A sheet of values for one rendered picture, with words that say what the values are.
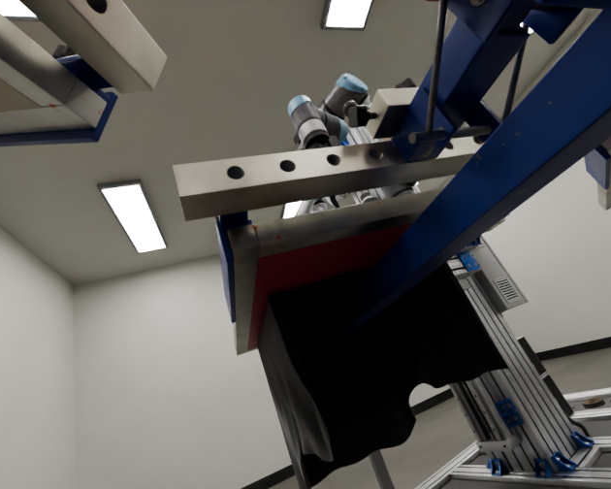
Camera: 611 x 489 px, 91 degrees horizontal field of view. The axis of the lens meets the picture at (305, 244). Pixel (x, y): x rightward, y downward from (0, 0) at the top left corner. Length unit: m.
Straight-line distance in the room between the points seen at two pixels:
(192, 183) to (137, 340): 4.19
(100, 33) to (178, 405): 4.09
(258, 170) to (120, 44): 0.18
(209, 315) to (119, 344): 1.11
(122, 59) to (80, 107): 0.09
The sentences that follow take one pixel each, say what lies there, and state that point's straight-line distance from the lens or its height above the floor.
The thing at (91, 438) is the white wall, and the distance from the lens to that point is 4.50.
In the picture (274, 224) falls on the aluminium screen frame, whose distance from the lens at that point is 0.44.
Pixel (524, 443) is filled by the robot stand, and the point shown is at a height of 0.32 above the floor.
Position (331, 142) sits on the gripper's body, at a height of 1.30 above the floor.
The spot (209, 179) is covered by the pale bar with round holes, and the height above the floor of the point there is 1.01.
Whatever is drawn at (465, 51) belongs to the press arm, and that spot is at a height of 1.01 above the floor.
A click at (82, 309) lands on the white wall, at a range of 4.88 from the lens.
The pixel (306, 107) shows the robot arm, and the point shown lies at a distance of 0.90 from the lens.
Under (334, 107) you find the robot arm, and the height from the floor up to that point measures 1.68.
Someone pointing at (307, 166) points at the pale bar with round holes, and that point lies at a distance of 0.41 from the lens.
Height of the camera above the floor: 0.76
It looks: 25 degrees up
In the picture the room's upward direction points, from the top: 22 degrees counter-clockwise
